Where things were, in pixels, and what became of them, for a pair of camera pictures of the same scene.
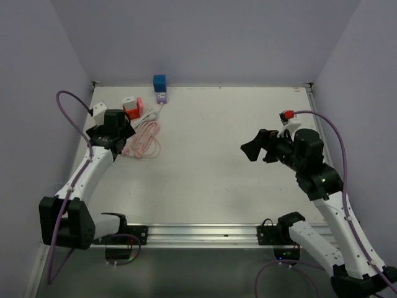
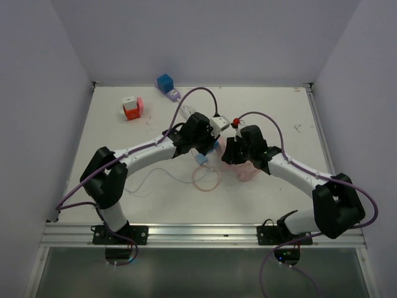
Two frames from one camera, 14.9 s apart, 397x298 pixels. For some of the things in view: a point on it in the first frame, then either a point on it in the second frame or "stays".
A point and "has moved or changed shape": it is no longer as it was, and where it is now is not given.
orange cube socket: x=133 y=114 stays
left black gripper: x=95 y=130 -> x=210 y=145
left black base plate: x=139 y=231 stays
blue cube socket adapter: x=159 y=83 has moved or changed shape
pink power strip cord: x=144 y=144 -> x=244 y=171
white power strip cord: x=151 y=116 -> x=185 y=111
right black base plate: x=275 y=235 stays
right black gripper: x=252 y=148 -> x=230 y=156
